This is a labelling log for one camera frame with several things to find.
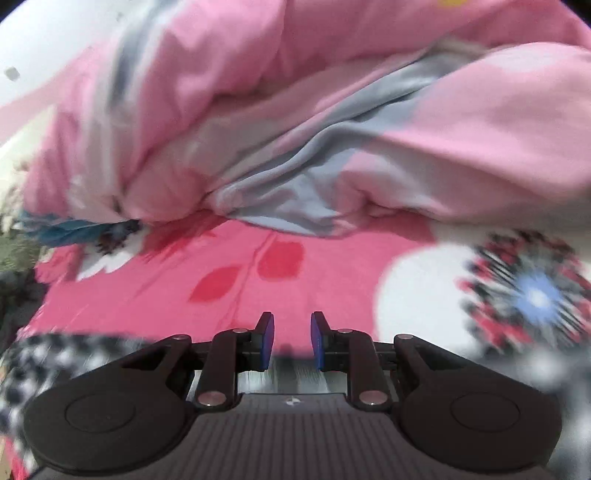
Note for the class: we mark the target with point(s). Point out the pink floral bed blanket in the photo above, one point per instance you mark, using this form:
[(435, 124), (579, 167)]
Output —
[(518, 301)]

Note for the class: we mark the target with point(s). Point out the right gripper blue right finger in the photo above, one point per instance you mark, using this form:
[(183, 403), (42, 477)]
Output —
[(320, 338)]

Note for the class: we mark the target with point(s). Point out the dark grey garment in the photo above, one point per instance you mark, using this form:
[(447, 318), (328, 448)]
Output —
[(21, 297)]

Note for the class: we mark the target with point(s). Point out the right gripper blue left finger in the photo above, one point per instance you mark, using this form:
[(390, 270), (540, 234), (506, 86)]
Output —
[(262, 342)]

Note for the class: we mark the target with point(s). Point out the green patterned pillow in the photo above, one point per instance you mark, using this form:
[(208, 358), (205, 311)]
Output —
[(18, 252)]

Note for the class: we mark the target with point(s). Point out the black white plaid pants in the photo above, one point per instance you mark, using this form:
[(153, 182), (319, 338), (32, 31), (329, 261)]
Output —
[(35, 364)]

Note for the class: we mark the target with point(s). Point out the pink blue patterned duvet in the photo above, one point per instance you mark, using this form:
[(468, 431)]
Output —
[(312, 117)]

